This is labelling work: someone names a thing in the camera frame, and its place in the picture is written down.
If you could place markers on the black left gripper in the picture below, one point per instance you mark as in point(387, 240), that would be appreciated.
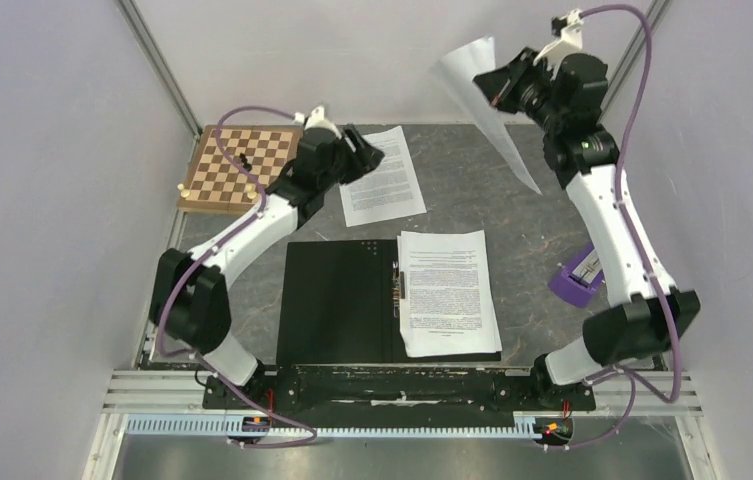
point(365, 158)

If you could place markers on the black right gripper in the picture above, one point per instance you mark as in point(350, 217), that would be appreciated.
point(502, 84)

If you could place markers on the printed paper sheet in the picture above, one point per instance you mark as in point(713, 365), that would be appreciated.
point(391, 191)
point(446, 307)
point(455, 72)

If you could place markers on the blue folder with black inside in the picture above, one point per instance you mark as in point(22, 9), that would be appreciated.
point(338, 307)

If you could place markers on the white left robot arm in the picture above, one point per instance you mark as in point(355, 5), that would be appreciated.
point(190, 299)

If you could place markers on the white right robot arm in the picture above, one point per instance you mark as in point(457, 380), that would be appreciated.
point(647, 312)

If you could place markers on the black chess pawn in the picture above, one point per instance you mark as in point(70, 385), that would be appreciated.
point(243, 159)

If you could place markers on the wooden chessboard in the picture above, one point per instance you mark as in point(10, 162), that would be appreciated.
point(217, 180)

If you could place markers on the white chess pawn left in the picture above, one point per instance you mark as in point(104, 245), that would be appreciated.
point(183, 191)

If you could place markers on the purple metronome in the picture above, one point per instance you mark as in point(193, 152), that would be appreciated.
point(577, 280)

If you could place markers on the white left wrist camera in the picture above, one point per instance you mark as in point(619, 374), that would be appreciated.
point(316, 119)

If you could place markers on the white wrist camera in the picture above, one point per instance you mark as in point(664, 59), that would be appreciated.
point(567, 33)
point(316, 119)

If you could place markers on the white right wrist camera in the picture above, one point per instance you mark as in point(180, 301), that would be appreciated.
point(567, 33)

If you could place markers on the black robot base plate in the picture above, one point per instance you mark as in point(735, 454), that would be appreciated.
point(399, 395)

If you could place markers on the aluminium frame rail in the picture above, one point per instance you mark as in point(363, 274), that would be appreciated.
point(648, 424)

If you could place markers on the light blue cable duct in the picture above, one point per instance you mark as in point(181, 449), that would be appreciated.
point(249, 427)

